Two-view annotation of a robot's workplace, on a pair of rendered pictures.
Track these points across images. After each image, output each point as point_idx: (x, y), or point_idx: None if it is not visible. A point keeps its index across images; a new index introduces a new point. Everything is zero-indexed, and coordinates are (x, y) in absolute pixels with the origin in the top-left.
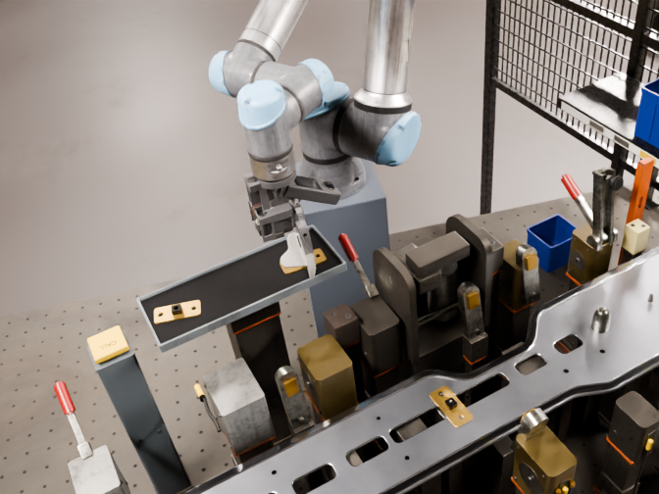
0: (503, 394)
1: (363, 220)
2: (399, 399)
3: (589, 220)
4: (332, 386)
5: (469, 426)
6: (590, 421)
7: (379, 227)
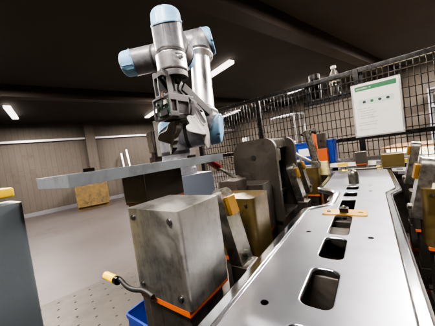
0: (361, 202)
1: (202, 185)
2: (307, 221)
3: (307, 158)
4: (260, 211)
5: (373, 214)
6: None
7: (210, 191)
